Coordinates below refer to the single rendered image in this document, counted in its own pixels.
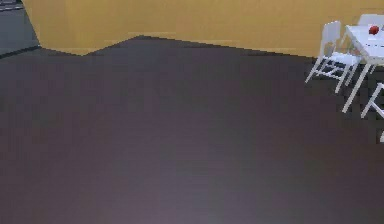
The red round fruit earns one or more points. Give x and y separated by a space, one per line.
374 30

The white chair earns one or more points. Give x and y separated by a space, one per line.
370 19
333 60
376 102

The white table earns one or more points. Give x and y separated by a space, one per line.
370 46

